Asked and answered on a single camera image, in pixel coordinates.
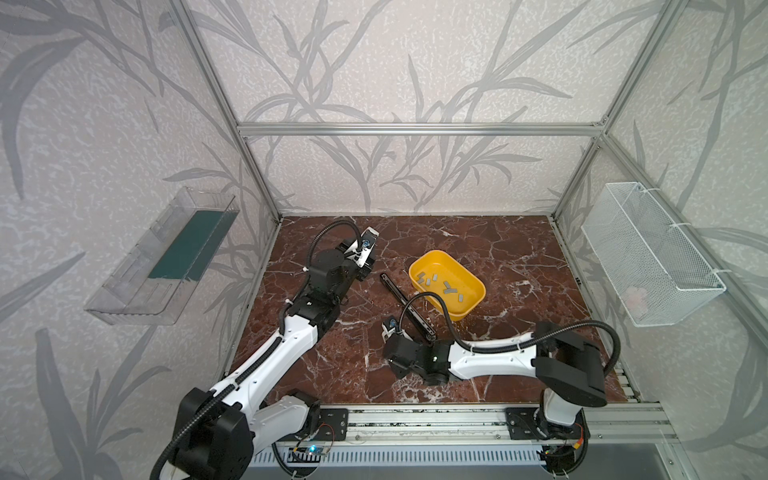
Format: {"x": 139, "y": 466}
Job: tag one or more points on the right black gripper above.
{"x": 421, "y": 324}

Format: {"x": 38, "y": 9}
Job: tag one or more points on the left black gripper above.
{"x": 349, "y": 250}

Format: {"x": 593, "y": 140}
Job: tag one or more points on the yellow plastic tray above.
{"x": 438, "y": 272}

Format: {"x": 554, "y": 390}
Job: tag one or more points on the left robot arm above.
{"x": 218, "y": 431}

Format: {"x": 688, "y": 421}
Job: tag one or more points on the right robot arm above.
{"x": 572, "y": 363}

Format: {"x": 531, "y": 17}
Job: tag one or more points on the staple strips in tray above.
{"x": 447, "y": 286}

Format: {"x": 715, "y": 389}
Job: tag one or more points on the green circuit board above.
{"x": 311, "y": 454}

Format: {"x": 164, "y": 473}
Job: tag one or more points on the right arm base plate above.
{"x": 523, "y": 423}

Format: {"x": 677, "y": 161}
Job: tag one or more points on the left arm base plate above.
{"x": 328, "y": 424}

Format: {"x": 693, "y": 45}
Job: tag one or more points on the clear plastic wall shelf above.
{"x": 153, "y": 284}

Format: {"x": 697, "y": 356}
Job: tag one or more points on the aluminium front rail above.
{"x": 484, "y": 424}

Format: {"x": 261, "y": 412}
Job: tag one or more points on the white wire basket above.
{"x": 658, "y": 274}

